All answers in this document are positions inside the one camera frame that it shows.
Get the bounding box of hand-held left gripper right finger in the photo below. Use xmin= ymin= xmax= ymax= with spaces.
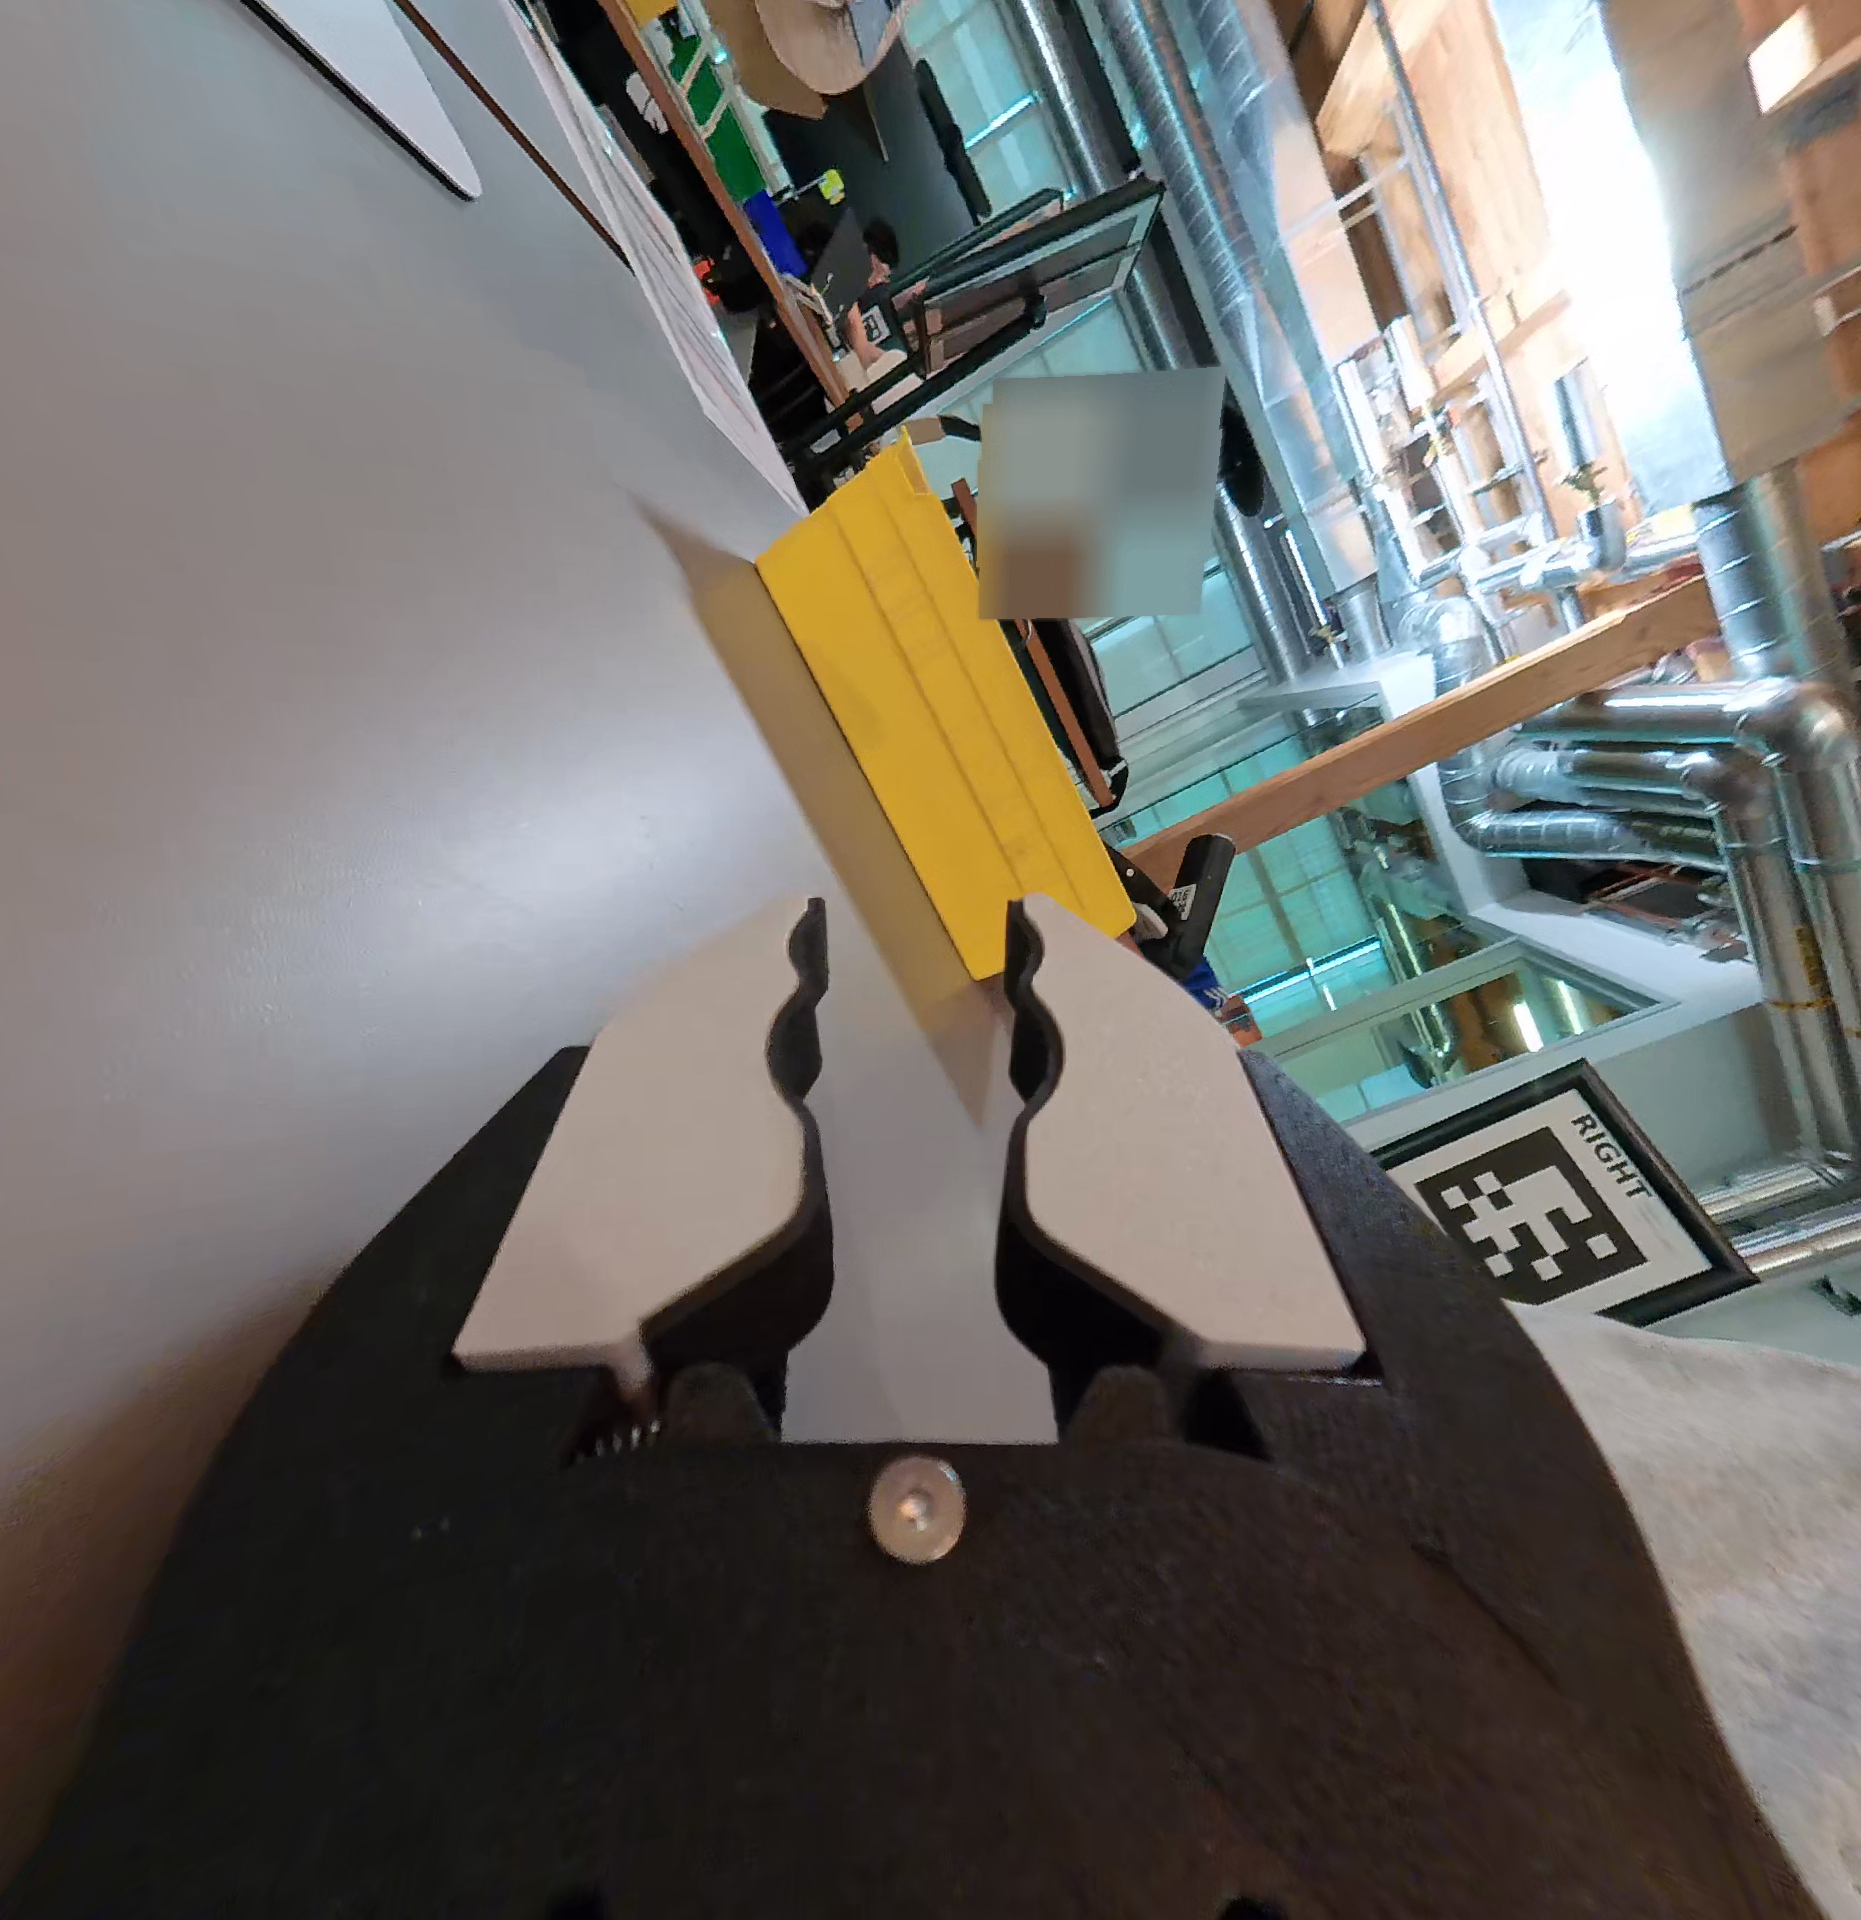
xmin=998 ymin=895 xmax=1370 ymax=1374

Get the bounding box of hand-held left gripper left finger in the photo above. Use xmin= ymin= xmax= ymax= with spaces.
xmin=449 ymin=895 xmax=839 ymax=1404

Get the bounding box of yellow storage bin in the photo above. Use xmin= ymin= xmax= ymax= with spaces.
xmin=756 ymin=426 xmax=1139 ymax=1003

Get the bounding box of black framed marker sign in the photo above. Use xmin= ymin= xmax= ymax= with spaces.
xmin=1364 ymin=1057 xmax=1759 ymax=1328

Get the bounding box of wooden beam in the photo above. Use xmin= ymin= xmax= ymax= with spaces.
xmin=1124 ymin=576 xmax=1718 ymax=887

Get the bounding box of black framed panel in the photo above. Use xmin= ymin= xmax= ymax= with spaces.
xmin=831 ymin=179 xmax=1172 ymax=428

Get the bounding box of white base document stand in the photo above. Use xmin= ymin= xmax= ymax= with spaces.
xmin=242 ymin=0 xmax=485 ymax=204

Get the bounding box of silver ventilation duct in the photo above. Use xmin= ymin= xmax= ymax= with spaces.
xmin=1441 ymin=675 xmax=1861 ymax=1200

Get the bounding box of long silver duct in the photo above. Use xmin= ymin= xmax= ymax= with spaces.
xmin=1004 ymin=0 xmax=1455 ymax=707

